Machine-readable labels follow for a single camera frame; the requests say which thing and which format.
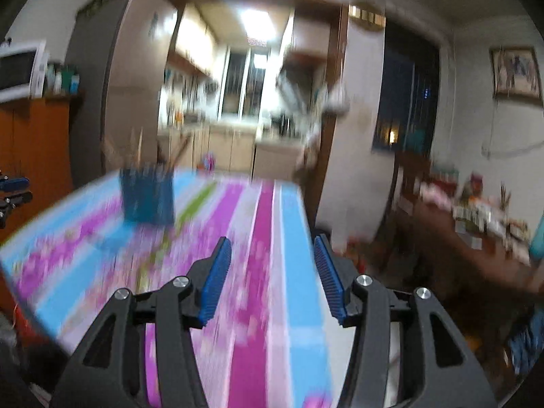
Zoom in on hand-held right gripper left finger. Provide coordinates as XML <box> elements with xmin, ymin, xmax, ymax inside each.
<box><xmin>51</xmin><ymin>237</ymin><xmax>233</xmax><ymax>408</ymax></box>

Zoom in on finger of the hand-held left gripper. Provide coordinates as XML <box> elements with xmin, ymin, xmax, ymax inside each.
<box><xmin>0</xmin><ymin>191</ymin><xmax>34</xmax><ymax>228</ymax></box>
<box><xmin>0</xmin><ymin>177</ymin><xmax>30</xmax><ymax>193</ymax></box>

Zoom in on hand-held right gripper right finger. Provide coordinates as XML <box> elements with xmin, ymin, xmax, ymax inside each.
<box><xmin>313</xmin><ymin>234</ymin><xmax>498</xmax><ymax>408</ymax></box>

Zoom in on blue perforated utensil holder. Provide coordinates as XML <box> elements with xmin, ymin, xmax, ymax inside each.
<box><xmin>118</xmin><ymin>163</ymin><xmax>176</xmax><ymax>225</ymax></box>

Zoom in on set of wooden chopsticks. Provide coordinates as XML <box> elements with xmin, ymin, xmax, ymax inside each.
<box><xmin>102</xmin><ymin>126</ymin><xmax>192</xmax><ymax>171</ymax></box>

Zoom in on orange wooden cabinet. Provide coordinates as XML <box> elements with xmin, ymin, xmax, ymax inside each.
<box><xmin>0</xmin><ymin>93</ymin><xmax>84</xmax><ymax>239</ymax></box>

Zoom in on floral striped tablecloth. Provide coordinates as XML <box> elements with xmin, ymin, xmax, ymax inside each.
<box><xmin>0</xmin><ymin>167</ymin><xmax>341</xmax><ymax>408</ymax></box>

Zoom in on white microwave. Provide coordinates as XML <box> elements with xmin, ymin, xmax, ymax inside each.
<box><xmin>0</xmin><ymin>41</ymin><xmax>49</xmax><ymax>104</ymax></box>

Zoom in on wooden chair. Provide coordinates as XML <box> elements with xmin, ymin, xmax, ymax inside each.
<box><xmin>390</xmin><ymin>152</ymin><xmax>430</xmax><ymax>218</ymax></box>

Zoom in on dark wooden side table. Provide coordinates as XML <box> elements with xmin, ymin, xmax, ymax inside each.
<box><xmin>395</xmin><ymin>186</ymin><xmax>544</xmax><ymax>307</ymax></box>

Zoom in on beige kitchen base cabinets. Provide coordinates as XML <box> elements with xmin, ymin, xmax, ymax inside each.
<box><xmin>159</xmin><ymin>123</ymin><xmax>307</xmax><ymax>180</ymax></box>

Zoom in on grey refrigerator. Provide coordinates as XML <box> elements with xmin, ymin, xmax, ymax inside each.
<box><xmin>67</xmin><ymin>0</ymin><xmax>179</xmax><ymax>188</ymax></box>

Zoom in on hanging plastic bag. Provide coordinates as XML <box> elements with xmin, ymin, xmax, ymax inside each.
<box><xmin>322</xmin><ymin>84</ymin><xmax>352</xmax><ymax>114</ymax></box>

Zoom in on range hood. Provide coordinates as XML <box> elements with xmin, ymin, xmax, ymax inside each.
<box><xmin>276</xmin><ymin>70</ymin><xmax>318</xmax><ymax>109</ymax></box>

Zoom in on kitchen window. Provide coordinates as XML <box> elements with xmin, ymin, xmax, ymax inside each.
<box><xmin>220</xmin><ymin>45</ymin><xmax>273</xmax><ymax>120</ymax></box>

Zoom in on dark window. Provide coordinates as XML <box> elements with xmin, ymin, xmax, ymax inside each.
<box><xmin>373</xmin><ymin>23</ymin><xmax>441</xmax><ymax>154</ymax></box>

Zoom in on blue thermos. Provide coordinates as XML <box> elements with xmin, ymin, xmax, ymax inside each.
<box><xmin>529</xmin><ymin>212</ymin><xmax>544</xmax><ymax>265</ymax></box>

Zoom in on ceiling light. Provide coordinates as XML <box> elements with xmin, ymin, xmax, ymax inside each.
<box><xmin>240</xmin><ymin>8</ymin><xmax>277</xmax><ymax>46</ymax></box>

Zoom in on framed picture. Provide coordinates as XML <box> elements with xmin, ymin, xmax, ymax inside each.
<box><xmin>490</xmin><ymin>45</ymin><xmax>544</xmax><ymax>105</ymax></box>

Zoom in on wooden door frame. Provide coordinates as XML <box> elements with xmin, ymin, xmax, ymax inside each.
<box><xmin>305</xmin><ymin>4</ymin><xmax>352</xmax><ymax>231</ymax></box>

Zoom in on kitchen wall cabinets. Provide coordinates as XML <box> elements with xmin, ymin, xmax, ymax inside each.
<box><xmin>174</xmin><ymin>4</ymin><xmax>218</xmax><ymax>80</ymax></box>

